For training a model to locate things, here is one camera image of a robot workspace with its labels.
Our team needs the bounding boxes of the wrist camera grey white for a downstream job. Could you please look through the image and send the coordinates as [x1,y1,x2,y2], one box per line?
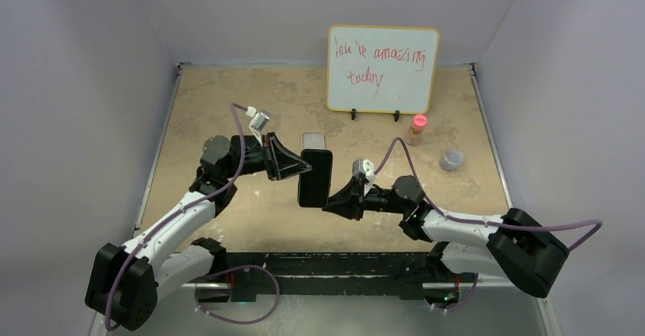
[246,106,271,145]
[352,158,377,195]

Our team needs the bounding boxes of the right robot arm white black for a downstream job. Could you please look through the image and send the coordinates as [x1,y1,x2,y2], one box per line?
[323,176,570,298]

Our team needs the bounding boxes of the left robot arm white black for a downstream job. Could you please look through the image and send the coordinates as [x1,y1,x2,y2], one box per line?
[84,132,313,331]

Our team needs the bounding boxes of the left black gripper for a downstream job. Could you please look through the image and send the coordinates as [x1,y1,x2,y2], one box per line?
[224,134,312,183]

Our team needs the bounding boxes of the black phone without case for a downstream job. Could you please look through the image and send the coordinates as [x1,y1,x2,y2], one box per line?
[297,149,333,208]

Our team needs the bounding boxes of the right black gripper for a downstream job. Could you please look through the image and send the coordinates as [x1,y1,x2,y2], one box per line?
[322,175,408,220]

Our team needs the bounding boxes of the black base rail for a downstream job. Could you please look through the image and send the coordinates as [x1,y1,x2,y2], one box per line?
[200,252,474,303]

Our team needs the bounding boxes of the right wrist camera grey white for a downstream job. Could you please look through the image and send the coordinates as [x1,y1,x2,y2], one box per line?
[352,158,377,195]

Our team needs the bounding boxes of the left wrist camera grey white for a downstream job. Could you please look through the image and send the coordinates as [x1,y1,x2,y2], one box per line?
[246,106,271,145]

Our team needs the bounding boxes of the aluminium frame rail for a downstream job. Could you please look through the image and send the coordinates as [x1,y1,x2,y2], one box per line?
[91,252,561,336]

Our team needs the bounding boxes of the white phone case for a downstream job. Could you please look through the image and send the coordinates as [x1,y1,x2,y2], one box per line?
[301,131,326,150]

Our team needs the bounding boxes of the clear round lid container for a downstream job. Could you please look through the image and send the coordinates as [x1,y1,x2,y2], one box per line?
[439,147,464,172]

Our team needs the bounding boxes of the pink capped small bottle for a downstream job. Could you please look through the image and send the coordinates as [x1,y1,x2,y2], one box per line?
[405,114,427,145]

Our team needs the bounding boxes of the white board yellow frame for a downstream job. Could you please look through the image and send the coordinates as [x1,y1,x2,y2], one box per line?
[326,24,440,115]

